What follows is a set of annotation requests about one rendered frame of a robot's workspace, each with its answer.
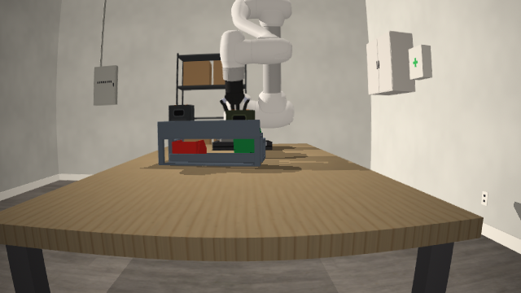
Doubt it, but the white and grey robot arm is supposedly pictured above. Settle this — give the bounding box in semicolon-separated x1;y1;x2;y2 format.
220;0;294;129

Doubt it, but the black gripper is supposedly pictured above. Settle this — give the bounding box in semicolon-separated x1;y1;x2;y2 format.
220;80;250;111

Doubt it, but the green bin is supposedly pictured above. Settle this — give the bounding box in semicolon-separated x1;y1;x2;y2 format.
234;139;254;153

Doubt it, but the red bin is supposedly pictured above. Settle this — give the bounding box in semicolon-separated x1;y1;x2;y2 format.
172;140;207;154

